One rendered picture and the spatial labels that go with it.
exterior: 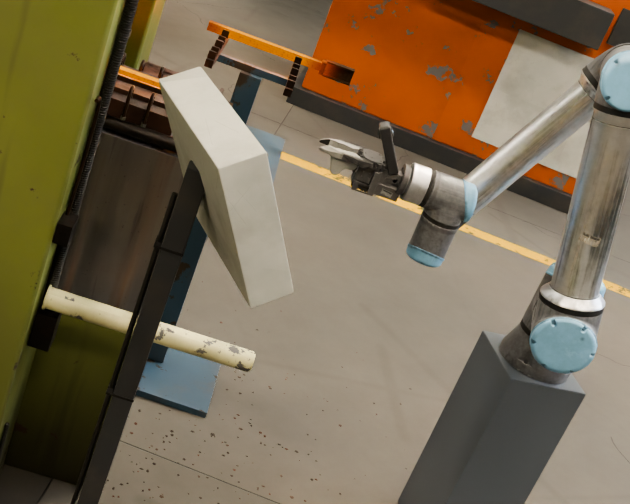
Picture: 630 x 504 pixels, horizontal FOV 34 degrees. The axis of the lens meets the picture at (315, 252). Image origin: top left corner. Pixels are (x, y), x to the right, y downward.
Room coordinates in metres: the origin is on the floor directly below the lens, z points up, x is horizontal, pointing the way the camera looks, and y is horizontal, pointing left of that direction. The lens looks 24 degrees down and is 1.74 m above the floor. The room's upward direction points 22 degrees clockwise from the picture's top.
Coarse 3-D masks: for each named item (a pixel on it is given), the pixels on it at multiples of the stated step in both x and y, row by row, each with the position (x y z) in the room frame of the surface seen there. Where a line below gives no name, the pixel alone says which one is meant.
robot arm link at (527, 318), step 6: (552, 264) 2.41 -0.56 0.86; (552, 270) 2.38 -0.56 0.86; (546, 276) 2.39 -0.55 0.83; (546, 282) 2.38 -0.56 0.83; (540, 288) 2.38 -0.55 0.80; (600, 288) 2.35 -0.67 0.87; (534, 294) 2.41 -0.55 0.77; (534, 300) 2.37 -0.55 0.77; (528, 306) 2.41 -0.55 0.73; (534, 306) 2.32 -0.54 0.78; (528, 312) 2.39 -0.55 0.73; (528, 318) 2.37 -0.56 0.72; (528, 324) 2.36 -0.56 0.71
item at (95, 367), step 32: (64, 320) 2.00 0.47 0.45; (64, 352) 2.00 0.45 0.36; (96, 352) 2.01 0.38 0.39; (32, 384) 1.99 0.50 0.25; (64, 384) 2.00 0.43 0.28; (96, 384) 2.01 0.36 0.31; (32, 416) 2.00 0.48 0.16; (64, 416) 2.01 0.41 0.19; (96, 416) 2.02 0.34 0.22; (32, 448) 2.00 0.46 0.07; (64, 448) 2.01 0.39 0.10; (64, 480) 2.01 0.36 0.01
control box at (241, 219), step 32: (192, 96) 1.64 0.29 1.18; (192, 128) 1.55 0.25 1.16; (224, 128) 1.54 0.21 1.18; (192, 160) 1.62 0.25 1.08; (224, 160) 1.45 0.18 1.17; (256, 160) 1.46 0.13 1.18; (224, 192) 1.44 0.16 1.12; (256, 192) 1.47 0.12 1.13; (224, 224) 1.51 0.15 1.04; (256, 224) 1.48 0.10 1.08; (224, 256) 1.59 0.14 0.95; (256, 256) 1.49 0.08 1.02; (256, 288) 1.50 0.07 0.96; (288, 288) 1.54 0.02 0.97
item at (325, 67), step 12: (216, 24) 2.76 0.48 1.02; (240, 36) 2.76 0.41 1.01; (252, 36) 2.78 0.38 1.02; (264, 48) 2.77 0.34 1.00; (276, 48) 2.78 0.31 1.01; (312, 60) 2.79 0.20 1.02; (324, 60) 2.81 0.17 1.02; (324, 72) 2.80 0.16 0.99; (336, 72) 2.81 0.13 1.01; (348, 72) 2.81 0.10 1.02; (348, 84) 2.80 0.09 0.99
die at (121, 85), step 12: (144, 72) 2.22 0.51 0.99; (120, 84) 2.10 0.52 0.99; (132, 84) 2.13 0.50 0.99; (144, 84) 2.13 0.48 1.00; (120, 96) 2.05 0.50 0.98; (144, 96) 2.08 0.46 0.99; (156, 96) 2.11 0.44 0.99; (108, 108) 2.03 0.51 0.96; (120, 108) 2.03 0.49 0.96; (132, 108) 2.03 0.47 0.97; (144, 108) 2.04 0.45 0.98; (156, 108) 2.07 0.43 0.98; (132, 120) 2.03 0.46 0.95; (156, 120) 2.04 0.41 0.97; (168, 120) 2.04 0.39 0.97; (168, 132) 2.04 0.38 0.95
